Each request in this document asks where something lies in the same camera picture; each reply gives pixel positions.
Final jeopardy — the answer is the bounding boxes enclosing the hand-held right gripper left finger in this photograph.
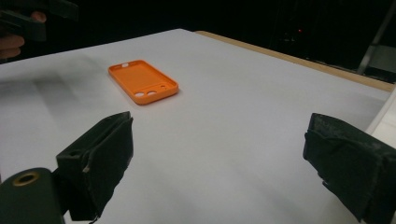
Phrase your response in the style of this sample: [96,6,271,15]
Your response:
[55,111,134,223]

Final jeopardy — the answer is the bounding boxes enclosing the orange phone case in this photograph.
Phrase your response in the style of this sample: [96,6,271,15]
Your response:
[107,59,180,106]

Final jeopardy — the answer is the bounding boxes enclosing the white table mat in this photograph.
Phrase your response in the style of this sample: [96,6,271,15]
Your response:
[0,28,392,224]

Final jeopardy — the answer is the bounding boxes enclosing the white metal stand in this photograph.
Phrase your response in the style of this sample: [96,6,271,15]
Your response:
[356,0,396,76]

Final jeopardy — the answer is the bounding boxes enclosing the white plastic tray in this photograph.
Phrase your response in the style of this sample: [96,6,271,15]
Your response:
[365,88,396,148]

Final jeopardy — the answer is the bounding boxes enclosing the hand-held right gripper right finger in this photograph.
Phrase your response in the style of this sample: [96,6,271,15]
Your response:
[303,112,396,224]

